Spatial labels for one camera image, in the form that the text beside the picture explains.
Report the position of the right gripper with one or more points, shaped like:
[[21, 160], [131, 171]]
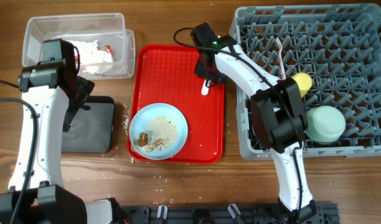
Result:
[[202, 74]]

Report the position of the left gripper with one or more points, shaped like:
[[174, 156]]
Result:
[[86, 87]]

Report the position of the white plastic fork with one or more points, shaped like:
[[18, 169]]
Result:
[[205, 88]]

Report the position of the white napkin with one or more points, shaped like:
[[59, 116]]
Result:
[[92, 58]]

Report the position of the white plastic spoon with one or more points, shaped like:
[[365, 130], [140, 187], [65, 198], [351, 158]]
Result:
[[282, 67]]

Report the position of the brown food scrap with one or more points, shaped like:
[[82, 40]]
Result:
[[142, 140]]

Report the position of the light blue plate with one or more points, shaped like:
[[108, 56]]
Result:
[[166, 127]]

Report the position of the yellow plastic cup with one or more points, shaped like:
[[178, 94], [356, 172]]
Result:
[[304, 82]]

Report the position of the mint green bowl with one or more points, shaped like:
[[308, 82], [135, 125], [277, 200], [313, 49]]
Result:
[[326, 124]]

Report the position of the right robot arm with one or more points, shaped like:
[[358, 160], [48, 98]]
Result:
[[278, 115]]

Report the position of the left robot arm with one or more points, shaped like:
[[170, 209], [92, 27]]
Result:
[[59, 112]]

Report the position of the grey dishwasher rack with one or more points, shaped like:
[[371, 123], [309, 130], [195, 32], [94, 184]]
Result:
[[339, 46]]

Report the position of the clear plastic bin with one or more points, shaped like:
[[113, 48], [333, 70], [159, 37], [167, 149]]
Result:
[[107, 29]]

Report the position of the black plastic bin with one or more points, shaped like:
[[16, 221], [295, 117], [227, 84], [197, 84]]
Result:
[[91, 129]]

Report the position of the red serving tray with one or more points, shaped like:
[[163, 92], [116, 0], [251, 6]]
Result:
[[165, 74]]

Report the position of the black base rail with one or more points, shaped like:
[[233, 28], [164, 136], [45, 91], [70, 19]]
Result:
[[266, 213]]

